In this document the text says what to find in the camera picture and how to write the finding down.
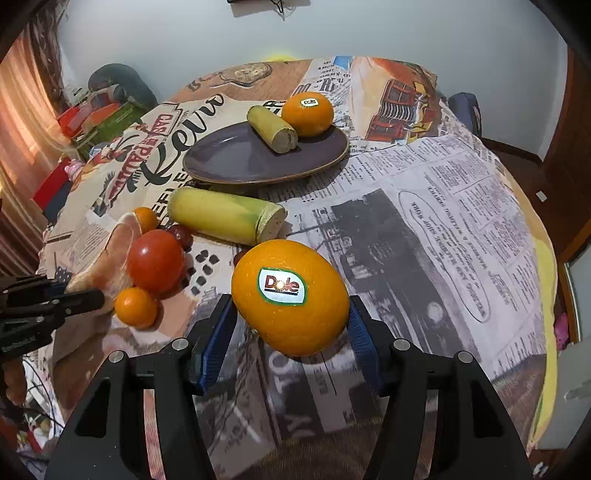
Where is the red gift box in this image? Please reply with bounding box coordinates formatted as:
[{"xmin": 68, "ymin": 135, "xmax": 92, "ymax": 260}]
[{"xmin": 32, "ymin": 164, "xmax": 75, "ymax": 209}]

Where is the small tangerine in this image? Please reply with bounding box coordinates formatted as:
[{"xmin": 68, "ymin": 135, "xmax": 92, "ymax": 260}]
[
  {"xmin": 131, "ymin": 207, "xmax": 160, "ymax": 234},
  {"xmin": 114, "ymin": 287, "xmax": 160, "ymax": 329}
]

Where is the red tomato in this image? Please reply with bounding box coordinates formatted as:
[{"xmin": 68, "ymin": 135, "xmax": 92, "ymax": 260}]
[{"xmin": 127, "ymin": 229, "xmax": 186, "ymax": 296}]

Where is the orange with label sticker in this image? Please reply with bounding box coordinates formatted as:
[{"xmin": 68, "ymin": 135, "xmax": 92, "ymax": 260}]
[
  {"xmin": 281, "ymin": 92, "xmax": 334, "ymax": 138},
  {"xmin": 231, "ymin": 239, "xmax": 351, "ymax": 357}
]

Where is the purple oval plate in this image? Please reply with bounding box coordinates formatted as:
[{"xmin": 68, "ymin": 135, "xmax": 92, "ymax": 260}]
[{"xmin": 182, "ymin": 121, "xmax": 350, "ymax": 185}]

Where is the grey plush toy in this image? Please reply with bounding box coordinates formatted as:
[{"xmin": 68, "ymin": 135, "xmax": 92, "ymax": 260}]
[{"xmin": 88, "ymin": 63, "xmax": 158, "ymax": 112}]

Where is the white sliding wardrobe door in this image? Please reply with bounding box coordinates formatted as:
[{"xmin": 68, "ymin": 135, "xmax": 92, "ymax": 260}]
[{"xmin": 538, "ymin": 258, "xmax": 591, "ymax": 455}]

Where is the orange box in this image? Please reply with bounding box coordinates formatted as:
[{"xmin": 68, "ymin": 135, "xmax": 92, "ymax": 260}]
[{"xmin": 58, "ymin": 99, "xmax": 123, "ymax": 137}]

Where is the peeled pink pomelo piece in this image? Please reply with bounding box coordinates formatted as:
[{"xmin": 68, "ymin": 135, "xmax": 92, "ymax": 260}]
[{"xmin": 65, "ymin": 213, "xmax": 139, "ymax": 315}]

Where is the brown curtain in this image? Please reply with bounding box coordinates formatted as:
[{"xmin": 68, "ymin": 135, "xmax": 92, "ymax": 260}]
[{"xmin": 0, "ymin": 14, "xmax": 70, "ymax": 278}]

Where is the brown wooden door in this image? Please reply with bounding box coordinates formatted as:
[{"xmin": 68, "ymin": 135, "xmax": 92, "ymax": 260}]
[{"xmin": 540, "ymin": 46, "xmax": 591, "ymax": 259}]

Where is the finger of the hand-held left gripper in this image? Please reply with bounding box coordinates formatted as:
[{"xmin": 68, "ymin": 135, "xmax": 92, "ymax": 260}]
[
  {"xmin": 0, "ymin": 290, "xmax": 106, "ymax": 326},
  {"xmin": 0, "ymin": 275, "xmax": 70, "ymax": 301}
]

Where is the person's left hand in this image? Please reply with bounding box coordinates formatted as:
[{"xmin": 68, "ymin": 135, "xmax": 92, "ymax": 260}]
[{"xmin": 0, "ymin": 359, "xmax": 26, "ymax": 408}]

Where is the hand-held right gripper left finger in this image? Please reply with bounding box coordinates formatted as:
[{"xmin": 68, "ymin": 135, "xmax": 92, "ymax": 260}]
[{"xmin": 44, "ymin": 293, "xmax": 238, "ymax": 480}]

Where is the blue bag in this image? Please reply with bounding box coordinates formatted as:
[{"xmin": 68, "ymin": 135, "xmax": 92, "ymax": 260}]
[{"xmin": 445, "ymin": 92, "xmax": 483, "ymax": 137}]

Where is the newspaper print tablecloth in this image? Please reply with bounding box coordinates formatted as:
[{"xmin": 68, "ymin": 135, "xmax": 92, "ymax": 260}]
[{"xmin": 37, "ymin": 55, "xmax": 559, "ymax": 480}]

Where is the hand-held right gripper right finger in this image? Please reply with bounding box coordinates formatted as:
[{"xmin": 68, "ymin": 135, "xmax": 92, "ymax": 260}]
[{"xmin": 348, "ymin": 295, "xmax": 532, "ymax": 480}]

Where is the green patterned storage box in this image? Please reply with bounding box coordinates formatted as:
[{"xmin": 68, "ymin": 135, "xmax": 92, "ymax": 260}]
[{"xmin": 76, "ymin": 102, "xmax": 148, "ymax": 160}]

